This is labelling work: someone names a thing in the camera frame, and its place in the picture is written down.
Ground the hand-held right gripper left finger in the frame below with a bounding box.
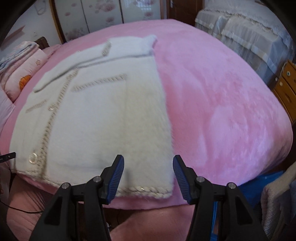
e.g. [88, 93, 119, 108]
[29, 154, 125, 241]

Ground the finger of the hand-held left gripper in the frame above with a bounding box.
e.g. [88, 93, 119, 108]
[0, 152, 16, 163]

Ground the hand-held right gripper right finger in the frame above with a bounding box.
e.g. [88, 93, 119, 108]
[173, 154, 270, 241]

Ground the white fluffy cardigan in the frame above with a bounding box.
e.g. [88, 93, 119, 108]
[9, 35, 175, 200]

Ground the pink printed pillow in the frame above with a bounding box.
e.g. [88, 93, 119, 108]
[0, 89, 15, 132]

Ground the dusty pink cloth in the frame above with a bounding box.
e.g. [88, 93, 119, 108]
[6, 173, 197, 241]

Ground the blue plastic bag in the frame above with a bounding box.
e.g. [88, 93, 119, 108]
[213, 170, 287, 241]

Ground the folded pink floral quilt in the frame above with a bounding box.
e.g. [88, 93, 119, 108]
[0, 41, 49, 102]

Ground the pink bed blanket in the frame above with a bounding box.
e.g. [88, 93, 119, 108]
[0, 19, 293, 210]

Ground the beige towel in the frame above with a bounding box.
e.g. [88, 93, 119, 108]
[260, 160, 296, 241]

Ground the dark wooden headboard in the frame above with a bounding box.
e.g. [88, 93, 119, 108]
[35, 37, 50, 50]

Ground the wooden drawer cabinet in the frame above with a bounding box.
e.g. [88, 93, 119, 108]
[270, 59, 296, 117]

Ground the lace covered sofa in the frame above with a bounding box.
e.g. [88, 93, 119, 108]
[194, 0, 296, 86]

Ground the floral sliding wardrobe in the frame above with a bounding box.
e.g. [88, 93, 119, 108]
[48, 0, 162, 44]

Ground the brown wooden door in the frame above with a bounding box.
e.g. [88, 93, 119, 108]
[161, 0, 204, 26]

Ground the black cable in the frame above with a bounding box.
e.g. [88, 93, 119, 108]
[0, 201, 43, 214]

